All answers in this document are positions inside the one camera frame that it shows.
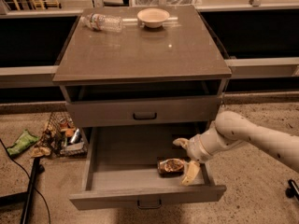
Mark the clear plastic water bottle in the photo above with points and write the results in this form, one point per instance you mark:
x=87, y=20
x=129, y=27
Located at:
x=100, y=22

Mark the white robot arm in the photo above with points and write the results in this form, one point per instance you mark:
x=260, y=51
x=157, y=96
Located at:
x=230, y=130

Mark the black caster wheel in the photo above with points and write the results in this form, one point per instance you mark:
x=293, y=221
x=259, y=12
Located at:
x=292, y=191

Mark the wire basket with items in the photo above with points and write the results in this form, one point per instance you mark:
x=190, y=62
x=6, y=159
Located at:
x=62, y=137

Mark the white bowl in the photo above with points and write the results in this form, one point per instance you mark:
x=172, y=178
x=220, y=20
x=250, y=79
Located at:
x=153, y=17

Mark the green chip bag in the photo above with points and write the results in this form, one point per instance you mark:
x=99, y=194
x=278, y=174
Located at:
x=24, y=141

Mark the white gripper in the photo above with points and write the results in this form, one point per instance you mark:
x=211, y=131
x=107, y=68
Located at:
x=195, y=149

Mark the black stand leg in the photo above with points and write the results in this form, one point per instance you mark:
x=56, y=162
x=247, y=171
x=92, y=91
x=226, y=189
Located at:
x=26, y=198

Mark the grey drawer cabinet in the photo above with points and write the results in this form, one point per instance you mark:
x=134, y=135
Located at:
x=179, y=59

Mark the open grey drawer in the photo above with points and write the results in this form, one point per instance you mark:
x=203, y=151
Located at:
x=122, y=169

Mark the yellow snack bag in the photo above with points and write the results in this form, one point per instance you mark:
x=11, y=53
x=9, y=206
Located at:
x=38, y=152

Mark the closed grey drawer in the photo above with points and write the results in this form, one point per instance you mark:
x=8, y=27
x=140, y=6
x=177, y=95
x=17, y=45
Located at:
x=143, y=111

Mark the orange soda can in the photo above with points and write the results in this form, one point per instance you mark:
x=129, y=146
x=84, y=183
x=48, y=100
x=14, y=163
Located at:
x=171, y=166

